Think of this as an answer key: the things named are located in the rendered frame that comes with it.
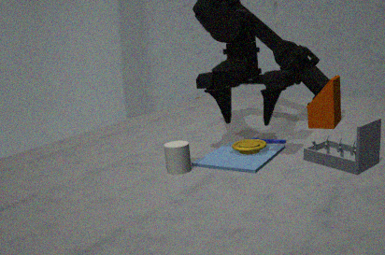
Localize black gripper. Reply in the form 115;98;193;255
196;42;294;126

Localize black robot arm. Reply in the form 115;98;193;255
193;0;329;100

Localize light blue rectangular mat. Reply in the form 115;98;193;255
192;142;285;174

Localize yellow plate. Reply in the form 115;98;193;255
232;139;266;154

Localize grey cylinder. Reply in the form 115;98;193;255
164;141;192;175

